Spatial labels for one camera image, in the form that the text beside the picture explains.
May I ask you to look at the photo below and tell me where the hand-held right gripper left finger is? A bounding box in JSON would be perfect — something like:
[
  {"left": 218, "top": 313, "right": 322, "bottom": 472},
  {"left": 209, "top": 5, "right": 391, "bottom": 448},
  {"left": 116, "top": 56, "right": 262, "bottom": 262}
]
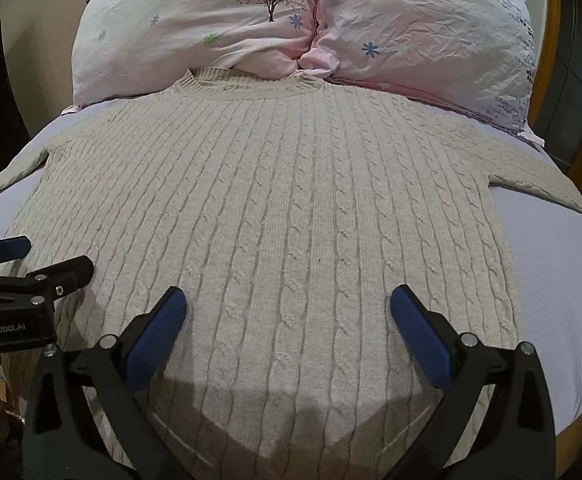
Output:
[{"left": 23, "top": 286, "right": 192, "bottom": 480}]

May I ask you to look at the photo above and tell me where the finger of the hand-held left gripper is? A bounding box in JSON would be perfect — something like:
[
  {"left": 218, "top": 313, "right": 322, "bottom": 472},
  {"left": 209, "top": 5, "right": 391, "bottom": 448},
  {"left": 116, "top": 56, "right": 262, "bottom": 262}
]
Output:
[
  {"left": 0, "top": 255, "right": 96, "bottom": 308},
  {"left": 0, "top": 236, "right": 32, "bottom": 275}
]

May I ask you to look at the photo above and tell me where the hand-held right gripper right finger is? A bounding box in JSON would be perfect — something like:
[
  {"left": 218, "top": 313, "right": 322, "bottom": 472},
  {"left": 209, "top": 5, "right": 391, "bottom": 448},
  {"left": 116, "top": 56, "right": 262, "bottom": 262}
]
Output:
[{"left": 389, "top": 284, "right": 558, "bottom": 480}]

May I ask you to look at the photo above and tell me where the beige cable knit sweater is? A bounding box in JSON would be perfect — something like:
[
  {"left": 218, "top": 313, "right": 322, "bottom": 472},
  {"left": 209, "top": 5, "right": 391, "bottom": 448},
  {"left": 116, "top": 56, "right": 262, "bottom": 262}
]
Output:
[{"left": 0, "top": 66, "right": 582, "bottom": 480}]

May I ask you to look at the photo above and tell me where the pink pillow with tree print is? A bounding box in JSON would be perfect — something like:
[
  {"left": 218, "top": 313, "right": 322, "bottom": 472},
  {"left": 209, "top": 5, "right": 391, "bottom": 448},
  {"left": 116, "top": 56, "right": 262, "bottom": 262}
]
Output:
[{"left": 71, "top": 0, "right": 322, "bottom": 109}]

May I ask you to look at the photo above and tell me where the pink pillow with flower print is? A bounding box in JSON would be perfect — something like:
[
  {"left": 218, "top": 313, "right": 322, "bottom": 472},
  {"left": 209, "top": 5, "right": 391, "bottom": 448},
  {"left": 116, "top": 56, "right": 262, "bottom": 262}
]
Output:
[{"left": 297, "top": 0, "right": 546, "bottom": 147}]

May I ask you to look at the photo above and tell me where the wooden bed headboard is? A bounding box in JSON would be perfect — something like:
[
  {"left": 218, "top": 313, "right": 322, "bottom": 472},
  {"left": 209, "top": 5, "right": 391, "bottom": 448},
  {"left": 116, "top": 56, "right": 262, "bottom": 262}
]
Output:
[{"left": 525, "top": 0, "right": 582, "bottom": 211}]

